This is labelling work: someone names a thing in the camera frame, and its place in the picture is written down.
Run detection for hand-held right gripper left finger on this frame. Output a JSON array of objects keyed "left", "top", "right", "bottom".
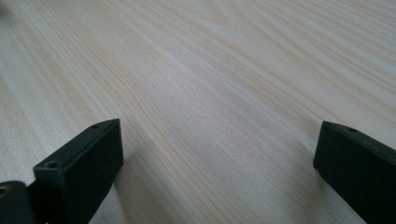
[{"left": 33, "top": 118, "right": 125, "bottom": 224}]

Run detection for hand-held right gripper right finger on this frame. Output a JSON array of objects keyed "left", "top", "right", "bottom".
[{"left": 313, "top": 120, "right": 396, "bottom": 224}]

